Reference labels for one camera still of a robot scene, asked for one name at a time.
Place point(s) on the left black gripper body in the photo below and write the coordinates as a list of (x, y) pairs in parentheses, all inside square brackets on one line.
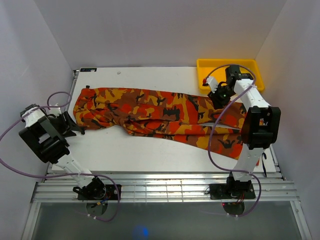
[(60, 123)]

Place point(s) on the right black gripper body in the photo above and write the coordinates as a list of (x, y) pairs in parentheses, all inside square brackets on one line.
[(221, 96)]

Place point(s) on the orange camouflage trousers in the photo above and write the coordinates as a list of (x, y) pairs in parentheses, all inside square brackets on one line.
[(180, 117)]

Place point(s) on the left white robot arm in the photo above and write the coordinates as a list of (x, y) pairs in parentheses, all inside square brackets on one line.
[(46, 133)]

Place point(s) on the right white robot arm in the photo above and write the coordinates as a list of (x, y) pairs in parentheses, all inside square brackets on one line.
[(258, 132)]

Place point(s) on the dark label sticker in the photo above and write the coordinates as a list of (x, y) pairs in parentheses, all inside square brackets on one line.
[(88, 70)]

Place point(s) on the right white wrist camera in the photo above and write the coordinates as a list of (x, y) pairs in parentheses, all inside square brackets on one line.
[(210, 82)]

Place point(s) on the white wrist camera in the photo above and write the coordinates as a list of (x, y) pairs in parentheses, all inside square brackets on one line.
[(210, 82), (31, 114)]

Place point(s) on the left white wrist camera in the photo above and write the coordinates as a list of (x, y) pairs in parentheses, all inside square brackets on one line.
[(31, 114)]

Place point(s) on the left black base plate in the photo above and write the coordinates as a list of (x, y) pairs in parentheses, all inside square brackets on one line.
[(110, 193)]

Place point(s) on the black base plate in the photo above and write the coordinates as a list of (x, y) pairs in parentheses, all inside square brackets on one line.
[(220, 191), (110, 193)]

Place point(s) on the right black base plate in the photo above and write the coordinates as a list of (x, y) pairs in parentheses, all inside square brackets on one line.
[(220, 191)]

